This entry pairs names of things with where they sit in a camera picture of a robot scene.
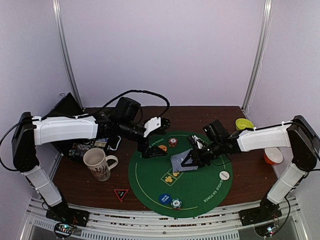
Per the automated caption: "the blue poker chip stack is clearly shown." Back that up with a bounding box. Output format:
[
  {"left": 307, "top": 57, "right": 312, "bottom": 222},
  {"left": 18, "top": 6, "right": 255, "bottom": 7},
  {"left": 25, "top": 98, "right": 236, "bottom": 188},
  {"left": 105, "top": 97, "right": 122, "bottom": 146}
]
[{"left": 170, "top": 198, "right": 182, "bottom": 210}]

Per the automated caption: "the round green poker mat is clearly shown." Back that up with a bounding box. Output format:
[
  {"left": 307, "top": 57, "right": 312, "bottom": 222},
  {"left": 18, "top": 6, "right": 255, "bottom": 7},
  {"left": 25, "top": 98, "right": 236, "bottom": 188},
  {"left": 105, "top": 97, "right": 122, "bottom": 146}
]
[{"left": 128, "top": 131, "right": 233, "bottom": 218}]

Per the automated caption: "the green bowl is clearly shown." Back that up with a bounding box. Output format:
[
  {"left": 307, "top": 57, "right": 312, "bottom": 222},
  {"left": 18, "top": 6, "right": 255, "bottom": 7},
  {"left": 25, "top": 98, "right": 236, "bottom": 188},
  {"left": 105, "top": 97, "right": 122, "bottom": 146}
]
[{"left": 235, "top": 118, "right": 254, "bottom": 131}]

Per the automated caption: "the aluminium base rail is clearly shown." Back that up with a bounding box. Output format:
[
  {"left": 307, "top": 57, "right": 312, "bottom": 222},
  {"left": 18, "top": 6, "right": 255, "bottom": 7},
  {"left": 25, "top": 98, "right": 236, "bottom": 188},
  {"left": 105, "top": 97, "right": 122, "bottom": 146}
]
[{"left": 21, "top": 196, "right": 310, "bottom": 240}]

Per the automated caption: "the red poker chip stack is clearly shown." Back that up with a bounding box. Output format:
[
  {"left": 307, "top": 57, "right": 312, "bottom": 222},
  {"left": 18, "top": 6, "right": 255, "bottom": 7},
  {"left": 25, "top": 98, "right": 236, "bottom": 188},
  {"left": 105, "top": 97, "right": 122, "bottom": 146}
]
[{"left": 168, "top": 137, "right": 178, "bottom": 148}]

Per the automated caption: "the blue playing card deck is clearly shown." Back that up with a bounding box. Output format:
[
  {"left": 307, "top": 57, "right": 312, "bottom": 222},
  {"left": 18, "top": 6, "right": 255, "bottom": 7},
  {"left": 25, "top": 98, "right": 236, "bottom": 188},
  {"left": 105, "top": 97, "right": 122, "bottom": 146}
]
[{"left": 170, "top": 150, "right": 198, "bottom": 173}]

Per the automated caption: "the left aluminium frame post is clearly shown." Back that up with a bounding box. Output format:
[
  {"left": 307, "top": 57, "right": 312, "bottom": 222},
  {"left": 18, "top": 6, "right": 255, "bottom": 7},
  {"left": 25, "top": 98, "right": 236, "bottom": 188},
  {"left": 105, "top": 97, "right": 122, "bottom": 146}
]
[{"left": 52, "top": 0, "right": 84, "bottom": 109}]

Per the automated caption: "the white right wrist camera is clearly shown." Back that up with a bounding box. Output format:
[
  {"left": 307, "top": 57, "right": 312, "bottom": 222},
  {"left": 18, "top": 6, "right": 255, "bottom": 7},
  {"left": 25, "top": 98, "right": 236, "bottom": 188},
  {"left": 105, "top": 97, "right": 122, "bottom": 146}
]
[{"left": 187, "top": 135, "right": 206, "bottom": 150}]

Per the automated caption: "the white floral mug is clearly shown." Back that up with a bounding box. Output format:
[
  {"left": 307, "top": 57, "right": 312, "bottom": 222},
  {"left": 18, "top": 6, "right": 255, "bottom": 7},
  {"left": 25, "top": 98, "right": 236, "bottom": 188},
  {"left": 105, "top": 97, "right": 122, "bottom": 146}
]
[{"left": 83, "top": 148, "right": 119, "bottom": 182}]

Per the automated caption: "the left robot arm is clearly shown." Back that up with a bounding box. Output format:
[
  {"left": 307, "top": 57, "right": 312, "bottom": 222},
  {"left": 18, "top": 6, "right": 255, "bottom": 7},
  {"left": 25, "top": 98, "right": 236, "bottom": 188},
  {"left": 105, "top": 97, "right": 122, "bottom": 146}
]
[{"left": 11, "top": 97, "right": 171, "bottom": 222}]

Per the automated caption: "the blue playing card box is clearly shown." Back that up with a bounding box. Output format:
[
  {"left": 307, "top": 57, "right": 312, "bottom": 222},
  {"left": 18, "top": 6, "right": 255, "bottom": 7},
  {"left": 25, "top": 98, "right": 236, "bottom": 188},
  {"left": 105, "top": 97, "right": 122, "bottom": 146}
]
[{"left": 93, "top": 138, "right": 109, "bottom": 149}]

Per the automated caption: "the white dealer button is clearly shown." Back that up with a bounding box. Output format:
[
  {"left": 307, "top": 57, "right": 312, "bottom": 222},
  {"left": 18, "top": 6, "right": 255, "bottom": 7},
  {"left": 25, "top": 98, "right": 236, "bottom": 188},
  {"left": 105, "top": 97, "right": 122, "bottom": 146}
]
[{"left": 219, "top": 170, "right": 230, "bottom": 181}]

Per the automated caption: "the aluminium frame post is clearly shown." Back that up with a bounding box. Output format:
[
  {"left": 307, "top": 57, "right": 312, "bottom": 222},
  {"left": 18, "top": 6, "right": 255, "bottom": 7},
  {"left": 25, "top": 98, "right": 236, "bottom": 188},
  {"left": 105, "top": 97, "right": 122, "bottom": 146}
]
[
  {"left": 242, "top": 0, "right": 273, "bottom": 117},
  {"left": 52, "top": 0, "right": 84, "bottom": 109}
]

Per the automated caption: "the red black triangle token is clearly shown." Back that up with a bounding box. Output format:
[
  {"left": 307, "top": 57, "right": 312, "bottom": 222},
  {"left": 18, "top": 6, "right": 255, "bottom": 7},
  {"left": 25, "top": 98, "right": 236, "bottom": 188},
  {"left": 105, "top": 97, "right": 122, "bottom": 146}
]
[{"left": 113, "top": 189, "right": 129, "bottom": 203}]

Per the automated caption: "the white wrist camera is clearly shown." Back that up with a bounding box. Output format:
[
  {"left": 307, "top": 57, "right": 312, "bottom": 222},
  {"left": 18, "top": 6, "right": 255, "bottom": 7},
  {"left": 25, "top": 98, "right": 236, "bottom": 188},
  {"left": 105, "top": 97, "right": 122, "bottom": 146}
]
[
  {"left": 143, "top": 117, "right": 171, "bottom": 138},
  {"left": 187, "top": 135, "right": 206, "bottom": 150}
]

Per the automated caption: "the orange big blind button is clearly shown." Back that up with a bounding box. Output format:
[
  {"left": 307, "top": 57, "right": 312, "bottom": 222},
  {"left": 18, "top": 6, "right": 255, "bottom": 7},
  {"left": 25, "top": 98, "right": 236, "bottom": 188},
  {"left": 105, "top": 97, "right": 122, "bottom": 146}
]
[{"left": 159, "top": 145, "right": 168, "bottom": 152}]

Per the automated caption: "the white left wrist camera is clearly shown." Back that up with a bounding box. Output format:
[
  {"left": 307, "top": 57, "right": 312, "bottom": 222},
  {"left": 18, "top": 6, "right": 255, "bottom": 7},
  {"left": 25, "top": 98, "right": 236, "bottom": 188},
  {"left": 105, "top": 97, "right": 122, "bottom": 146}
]
[{"left": 143, "top": 117, "right": 171, "bottom": 138}]

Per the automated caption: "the orange bowl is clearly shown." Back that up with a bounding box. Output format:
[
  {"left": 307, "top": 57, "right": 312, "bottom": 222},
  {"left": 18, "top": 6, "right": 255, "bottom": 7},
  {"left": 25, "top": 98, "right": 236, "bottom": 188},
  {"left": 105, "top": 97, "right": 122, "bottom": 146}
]
[{"left": 263, "top": 147, "right": 283, "bottom": 165}]

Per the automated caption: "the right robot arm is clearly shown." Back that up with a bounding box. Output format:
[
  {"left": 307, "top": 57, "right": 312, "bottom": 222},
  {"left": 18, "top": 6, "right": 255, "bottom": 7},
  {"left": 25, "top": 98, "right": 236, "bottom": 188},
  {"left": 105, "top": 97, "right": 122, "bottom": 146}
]
[{"left": 170, "top": 115, "right": 320, "bottom": 221}]

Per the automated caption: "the blue small blind button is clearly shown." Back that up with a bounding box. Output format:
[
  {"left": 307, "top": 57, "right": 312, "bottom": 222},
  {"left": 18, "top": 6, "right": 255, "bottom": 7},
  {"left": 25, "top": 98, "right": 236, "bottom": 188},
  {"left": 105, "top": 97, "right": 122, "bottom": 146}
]
[{"left": 158, "top": 193, "right": 172, "bottom": 205}]

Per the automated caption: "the front poker chip row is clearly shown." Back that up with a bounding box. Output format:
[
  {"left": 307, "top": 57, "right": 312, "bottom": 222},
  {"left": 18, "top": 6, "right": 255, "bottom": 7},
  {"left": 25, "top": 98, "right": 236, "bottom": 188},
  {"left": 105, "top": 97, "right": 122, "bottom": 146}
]
[{"left": 68, "top": 143, "right": 93, "bottom": 161}]

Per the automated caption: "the right aluminium frame post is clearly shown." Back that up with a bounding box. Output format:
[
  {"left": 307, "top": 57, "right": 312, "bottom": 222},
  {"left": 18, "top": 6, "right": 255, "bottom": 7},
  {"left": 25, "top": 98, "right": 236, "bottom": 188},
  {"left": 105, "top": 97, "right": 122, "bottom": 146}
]
[{"left": 242, "top": 0, "right": 273, "bottom": 117}]

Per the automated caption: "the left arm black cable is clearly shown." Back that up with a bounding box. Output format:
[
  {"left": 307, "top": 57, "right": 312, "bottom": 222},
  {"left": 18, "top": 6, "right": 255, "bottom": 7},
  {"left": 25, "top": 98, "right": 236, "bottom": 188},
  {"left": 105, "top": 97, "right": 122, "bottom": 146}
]
[{"left": 101, "top": 89, "right": 171, "bottom": 118}]

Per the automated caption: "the black poker case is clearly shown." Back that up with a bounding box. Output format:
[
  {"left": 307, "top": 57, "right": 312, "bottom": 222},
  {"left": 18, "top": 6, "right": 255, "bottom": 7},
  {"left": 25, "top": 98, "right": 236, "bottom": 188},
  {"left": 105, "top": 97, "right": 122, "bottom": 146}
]
[{"left": 43, "top": 92, "right": 123, "bottom": 157}]

